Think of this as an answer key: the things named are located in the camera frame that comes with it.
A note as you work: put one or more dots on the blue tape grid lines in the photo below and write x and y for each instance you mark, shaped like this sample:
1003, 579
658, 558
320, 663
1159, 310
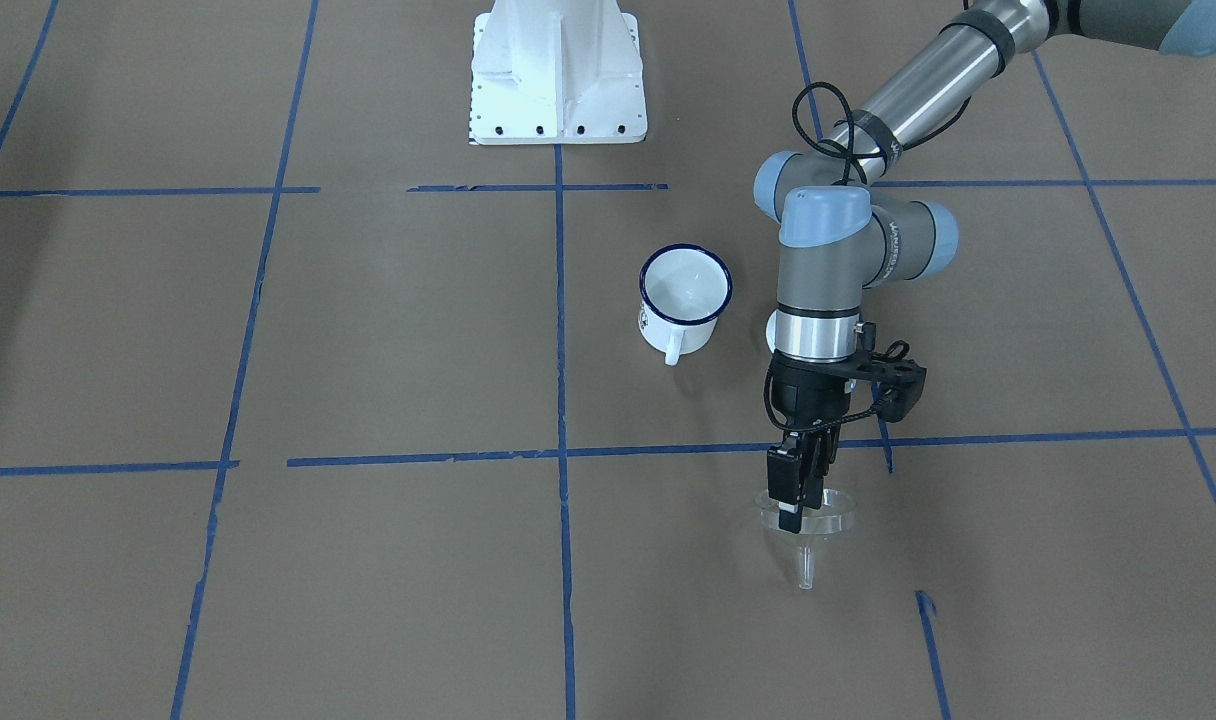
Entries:
560, 400

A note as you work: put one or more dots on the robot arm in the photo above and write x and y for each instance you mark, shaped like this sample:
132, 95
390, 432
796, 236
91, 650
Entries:
840, 238

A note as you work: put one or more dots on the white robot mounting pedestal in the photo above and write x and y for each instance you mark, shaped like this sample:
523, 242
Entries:
545, 72

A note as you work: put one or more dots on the white enamel mug blue rim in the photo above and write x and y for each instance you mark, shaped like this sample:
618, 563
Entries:
684, 290

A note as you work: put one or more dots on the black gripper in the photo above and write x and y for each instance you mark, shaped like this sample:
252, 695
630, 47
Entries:
806, 396

